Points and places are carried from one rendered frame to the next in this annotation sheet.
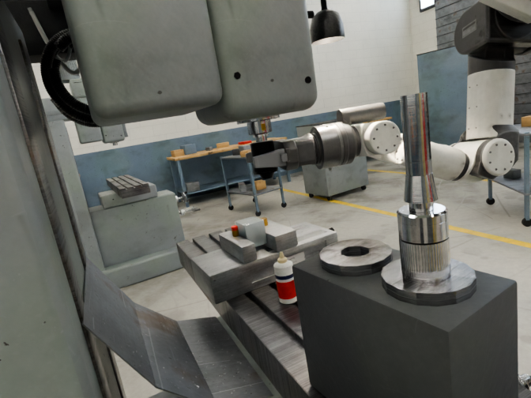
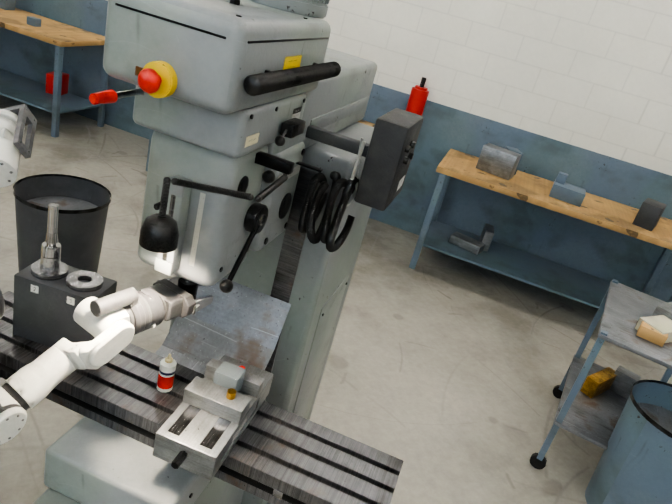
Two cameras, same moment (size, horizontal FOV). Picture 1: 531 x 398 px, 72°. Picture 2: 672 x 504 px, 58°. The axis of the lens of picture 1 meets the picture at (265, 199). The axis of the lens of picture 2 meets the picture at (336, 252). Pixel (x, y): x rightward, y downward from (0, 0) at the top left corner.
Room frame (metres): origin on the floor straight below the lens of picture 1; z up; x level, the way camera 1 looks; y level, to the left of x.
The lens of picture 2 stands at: (1.70, -0.83, 1.99)
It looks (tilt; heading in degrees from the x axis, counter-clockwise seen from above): 24 degrees down; 125
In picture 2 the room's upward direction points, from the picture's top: 15 degrees clockwise
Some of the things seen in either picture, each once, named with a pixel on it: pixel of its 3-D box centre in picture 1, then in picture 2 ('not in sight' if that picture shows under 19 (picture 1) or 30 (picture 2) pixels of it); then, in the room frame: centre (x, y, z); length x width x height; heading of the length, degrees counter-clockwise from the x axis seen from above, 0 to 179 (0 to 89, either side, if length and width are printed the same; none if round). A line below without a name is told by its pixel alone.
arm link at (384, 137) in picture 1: (361, 133); (113, 313); (0.75, -0.22, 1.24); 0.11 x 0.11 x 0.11; 9
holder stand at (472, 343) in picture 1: (393, 337); (65, 305); (0.39, -0.13, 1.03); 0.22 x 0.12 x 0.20; 31
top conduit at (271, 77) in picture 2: not in sight; (298, 75); (0.85, 0.08, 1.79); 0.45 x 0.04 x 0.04; 114
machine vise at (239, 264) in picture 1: (265, 249); (219, 404); (0.88, 0.02, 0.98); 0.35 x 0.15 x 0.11; 116
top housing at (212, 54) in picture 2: not in sight; (231, 44); (0.72, 0.00, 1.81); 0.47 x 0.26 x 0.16; 114
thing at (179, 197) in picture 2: not in sight; (173, 225); (0.77, -0.11, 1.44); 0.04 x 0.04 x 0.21; 24
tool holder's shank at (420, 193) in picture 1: (417, 153); (52, 225); (0.35, -0.15, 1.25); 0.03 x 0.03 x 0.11
